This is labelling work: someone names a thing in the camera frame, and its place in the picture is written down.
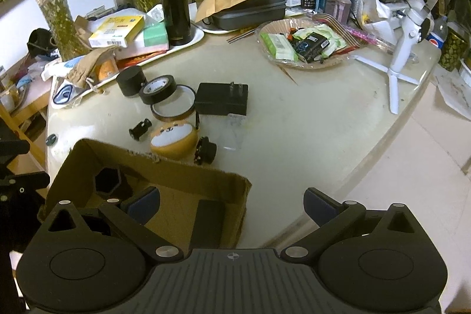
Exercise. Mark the black cap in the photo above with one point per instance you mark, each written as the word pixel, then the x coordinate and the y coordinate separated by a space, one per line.
pixel 42 41

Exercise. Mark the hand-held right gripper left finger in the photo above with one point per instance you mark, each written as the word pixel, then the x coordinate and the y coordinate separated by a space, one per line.
pixel 141 205

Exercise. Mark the blue label soda bottle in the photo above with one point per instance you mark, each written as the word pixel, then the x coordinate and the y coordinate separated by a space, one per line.
pixel 438 34

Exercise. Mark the amber tape roll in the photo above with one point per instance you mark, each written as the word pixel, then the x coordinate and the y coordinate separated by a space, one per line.
pixel 186 113

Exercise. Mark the round metal table cap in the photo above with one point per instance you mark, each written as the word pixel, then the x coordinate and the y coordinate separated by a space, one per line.
pixel 51 140

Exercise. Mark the pink pump bottle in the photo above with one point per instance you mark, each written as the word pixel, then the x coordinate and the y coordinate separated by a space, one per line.
pixel 343 8

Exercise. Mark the green wet wipes packet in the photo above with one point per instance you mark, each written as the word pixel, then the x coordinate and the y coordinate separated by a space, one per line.
pixel 279 46

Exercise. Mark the green tissue box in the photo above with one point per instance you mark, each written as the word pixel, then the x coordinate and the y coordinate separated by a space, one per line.
pixel 156 36

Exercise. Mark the clear snack plate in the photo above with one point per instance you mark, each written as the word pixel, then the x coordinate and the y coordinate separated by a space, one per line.
pixel 312 64

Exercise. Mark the black zip case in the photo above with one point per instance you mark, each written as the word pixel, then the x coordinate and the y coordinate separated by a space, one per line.
pixel 254 10

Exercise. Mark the yellow paper box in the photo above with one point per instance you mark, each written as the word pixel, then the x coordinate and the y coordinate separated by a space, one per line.
pixel 116 30

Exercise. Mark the white tray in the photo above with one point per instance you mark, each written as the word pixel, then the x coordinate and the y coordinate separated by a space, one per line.
pixel 195 36

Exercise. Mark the black round mount knob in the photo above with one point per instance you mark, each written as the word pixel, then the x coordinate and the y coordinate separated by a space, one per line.
pixel 206 151

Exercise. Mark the black electrical tape roll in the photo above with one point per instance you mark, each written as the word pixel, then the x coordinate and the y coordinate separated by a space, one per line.
pixel 158 91

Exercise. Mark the black foil packet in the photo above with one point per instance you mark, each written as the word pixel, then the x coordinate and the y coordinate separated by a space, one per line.
pixel 311 46

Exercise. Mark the black cylinder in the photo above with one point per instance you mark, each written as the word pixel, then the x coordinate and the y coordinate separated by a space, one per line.
pixel 131 80

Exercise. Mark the white gimbal tripod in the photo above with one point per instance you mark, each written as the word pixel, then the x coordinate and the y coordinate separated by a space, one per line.
pixel 404 41

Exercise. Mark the wooden skewer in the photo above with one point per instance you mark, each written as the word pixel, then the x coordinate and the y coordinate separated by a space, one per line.
pixel 289 75

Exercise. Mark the black hexagonal holder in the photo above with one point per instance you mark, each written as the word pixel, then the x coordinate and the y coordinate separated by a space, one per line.
pixel 106 182

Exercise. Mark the orange dog earphone case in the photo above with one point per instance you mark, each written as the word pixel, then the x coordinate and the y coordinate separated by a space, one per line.
pixel 173 141

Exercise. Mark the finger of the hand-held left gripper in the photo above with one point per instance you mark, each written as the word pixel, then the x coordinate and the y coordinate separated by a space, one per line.
pixel 14 152
pixel 25 183

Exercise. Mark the wooden chair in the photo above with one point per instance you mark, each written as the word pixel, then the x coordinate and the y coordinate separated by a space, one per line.
pixel 25 143

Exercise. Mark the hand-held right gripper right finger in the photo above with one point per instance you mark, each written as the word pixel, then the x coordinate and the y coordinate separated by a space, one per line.
pixel 318 205

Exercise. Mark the chopsticks pair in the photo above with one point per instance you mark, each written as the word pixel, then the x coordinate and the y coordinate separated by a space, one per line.
pixel 241 34

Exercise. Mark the pink bead strip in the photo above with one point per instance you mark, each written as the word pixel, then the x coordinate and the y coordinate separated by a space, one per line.
pixel 368 38

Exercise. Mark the black power adapter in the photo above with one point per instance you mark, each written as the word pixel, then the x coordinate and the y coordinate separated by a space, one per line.
pixel 217 100

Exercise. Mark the red flat box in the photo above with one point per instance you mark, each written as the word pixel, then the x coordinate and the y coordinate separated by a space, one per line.
pixel 141 55

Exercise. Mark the small black screw knob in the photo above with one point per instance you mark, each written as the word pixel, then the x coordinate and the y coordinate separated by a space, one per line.
pixel 140 128

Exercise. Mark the white plastic bag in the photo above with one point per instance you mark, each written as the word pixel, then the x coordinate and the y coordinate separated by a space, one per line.
pixel 375 10

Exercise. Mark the brown cardboard box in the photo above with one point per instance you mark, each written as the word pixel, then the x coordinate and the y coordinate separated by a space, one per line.
pixel 176 174

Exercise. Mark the crumpled paper sheet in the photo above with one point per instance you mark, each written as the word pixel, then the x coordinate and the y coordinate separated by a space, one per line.
pixel 454 93

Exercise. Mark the green patterned jar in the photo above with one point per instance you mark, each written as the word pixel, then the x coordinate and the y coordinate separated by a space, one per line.
pixel 452 51

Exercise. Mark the large glass bamboo vase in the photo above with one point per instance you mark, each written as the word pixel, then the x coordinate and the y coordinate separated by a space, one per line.
pixel 60 19

